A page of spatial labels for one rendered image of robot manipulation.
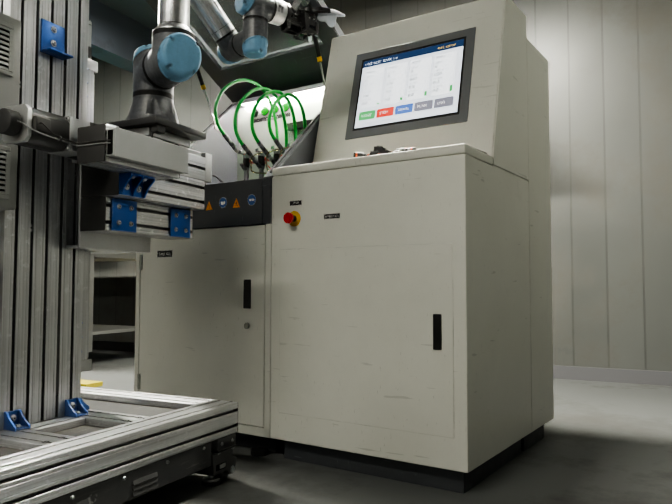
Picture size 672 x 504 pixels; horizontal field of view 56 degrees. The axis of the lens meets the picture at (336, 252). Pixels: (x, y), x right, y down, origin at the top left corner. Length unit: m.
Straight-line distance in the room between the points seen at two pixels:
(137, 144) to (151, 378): 1.21
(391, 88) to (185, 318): 1.13
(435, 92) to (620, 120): 2.25
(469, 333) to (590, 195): 2.54
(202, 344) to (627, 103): 3.01
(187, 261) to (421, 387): 1.04
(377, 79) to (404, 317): 0.93
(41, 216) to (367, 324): 0.96
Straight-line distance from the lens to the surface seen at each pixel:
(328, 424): 2.04
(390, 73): 2.35
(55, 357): 1.85
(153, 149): 1.66
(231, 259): 2.26
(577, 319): 4.20
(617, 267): 4.19
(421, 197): 1.85
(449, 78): 2.22
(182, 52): 1.83
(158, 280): 2.54
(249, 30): 2.02
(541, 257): 2.46
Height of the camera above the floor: 0.58
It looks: 3 degrees up
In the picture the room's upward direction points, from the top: straight up
